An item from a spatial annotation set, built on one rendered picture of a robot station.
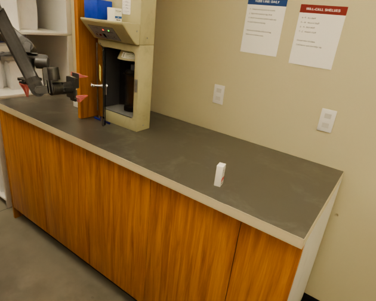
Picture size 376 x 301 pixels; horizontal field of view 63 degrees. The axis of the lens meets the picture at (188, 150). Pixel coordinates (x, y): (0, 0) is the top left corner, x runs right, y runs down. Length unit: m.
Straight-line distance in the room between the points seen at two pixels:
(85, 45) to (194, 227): 1.18
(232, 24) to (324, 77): 0.58
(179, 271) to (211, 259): 0.22
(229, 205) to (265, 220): 0.14
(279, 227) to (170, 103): 1.29
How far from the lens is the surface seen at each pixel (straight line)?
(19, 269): 2.33
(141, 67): 1.69
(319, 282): 2.11
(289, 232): 1.11
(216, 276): 1.41
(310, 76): 1.69
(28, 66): 1.55
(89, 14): 1.78
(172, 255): 1.51
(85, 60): 1.92
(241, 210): 1.14
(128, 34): 1.62
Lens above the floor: 1.55
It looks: 23 degrees down
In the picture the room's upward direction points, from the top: 6 degrees clockwise
